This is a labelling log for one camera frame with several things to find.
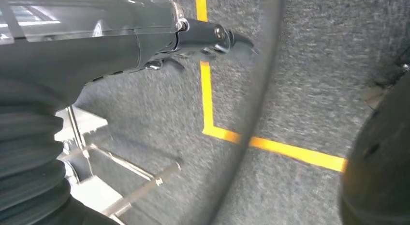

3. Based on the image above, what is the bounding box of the stainless steel workbench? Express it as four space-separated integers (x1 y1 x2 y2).
54 105 183 225

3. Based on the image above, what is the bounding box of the yellow floor tape square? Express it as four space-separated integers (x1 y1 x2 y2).
194 0 348 173

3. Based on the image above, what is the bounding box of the dark robot leg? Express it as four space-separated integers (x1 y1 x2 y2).
339 71 410 225

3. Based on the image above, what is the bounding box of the black camera cable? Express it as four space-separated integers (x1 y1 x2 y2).
208 0 289 225

